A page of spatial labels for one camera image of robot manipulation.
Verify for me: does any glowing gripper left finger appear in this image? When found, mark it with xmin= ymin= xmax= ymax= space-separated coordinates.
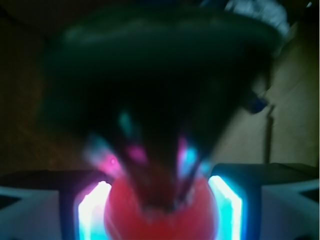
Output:
xmin=0 ymin=170 xmax=113 ymax=240

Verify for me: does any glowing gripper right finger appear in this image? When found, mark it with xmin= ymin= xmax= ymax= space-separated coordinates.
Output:
xmin=208 ymin=163 xmax=320 ymax=240

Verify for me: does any orange toy carrot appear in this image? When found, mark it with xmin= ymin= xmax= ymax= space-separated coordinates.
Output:
xmin=38 ymin=6 xmax=283 ymax=240

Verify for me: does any brown paper bag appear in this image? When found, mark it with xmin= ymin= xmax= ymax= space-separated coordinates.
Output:
xmin=0 ymin=0 xmax=320 ymax=175

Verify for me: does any crumpled white paper ball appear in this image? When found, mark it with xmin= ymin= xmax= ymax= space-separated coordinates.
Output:
xmin=224 ymin=0 xmax=290 ymax=35

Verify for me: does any navy blue rope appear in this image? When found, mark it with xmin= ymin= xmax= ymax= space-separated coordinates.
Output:
xmin=246 ymin=89 xmax=268 ymax=115

